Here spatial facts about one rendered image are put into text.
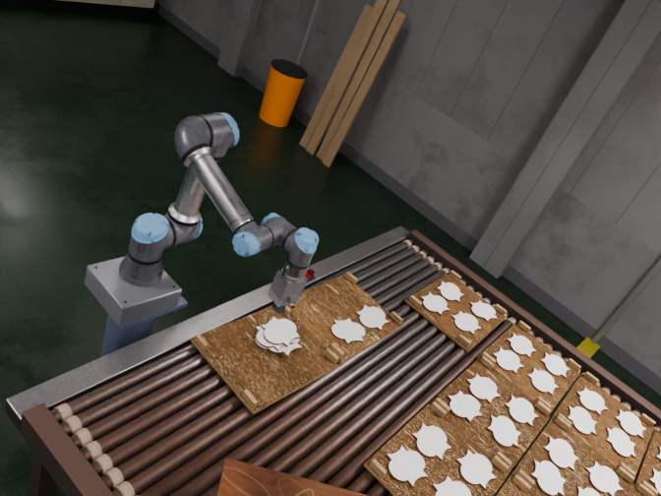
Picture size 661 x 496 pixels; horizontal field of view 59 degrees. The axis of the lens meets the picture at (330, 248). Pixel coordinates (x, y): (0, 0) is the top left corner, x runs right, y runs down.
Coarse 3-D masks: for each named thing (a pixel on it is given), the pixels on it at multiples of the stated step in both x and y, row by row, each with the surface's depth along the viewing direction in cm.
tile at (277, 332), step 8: (272, 320) 211; (280, 320) 213; (288, 320) 214; (264, 328) 207; (272, 328) 208; (280, 328) 209; (288, 328) 211; (264, 336) 204; (272, 336) 205; (280, 336) 206; (288, 336) 208; (296, 336) 209
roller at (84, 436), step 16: (416, 256) 293; (384, 272) 272; (368, 288) 260; (208, 368) 191; (176, 384) 182; (192, 384) 186; (144, 400) 173; (160, 400) 176; (112, 416) 165; (128, 416) 168; (80, 432) 158; (96, 432) 161; (80, 448) 158
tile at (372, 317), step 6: (366, 306) 242; (372, 306) 244; (360, 312) 238; (366, 312) 239; (372, 312) 241; (378, 312) 242; (360, 318) 235; (366, 318) 236; (372, 318) 237; (378, 318) 239; (384, 318) 240; (366, 324) 233; (372, 324) 234; (378, 324) 236; (384, 324) 238
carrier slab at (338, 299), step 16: (320, 288) 242; (336, 288) 246; (352, 288) 250; (304, 304) 231; (320, 304) 234; (336, 304) 238; (352, 304) 242; (368, 304) 245; (304, 320) 223; (320, 320) 227; (352, 320) 233; (320, 336) 219; (368, 336) 229; (384, 336) 232; (352, 352) 218
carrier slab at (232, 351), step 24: (264, 312) 219; (216, 336) 201; (240, 336) 205; (216, 360) 193; (240, 360) 196; (264, 360) 200; (288, 360) 204; (312, 360) 208; (240, 384) 188; (264, 384) 192; (288, 384) 195
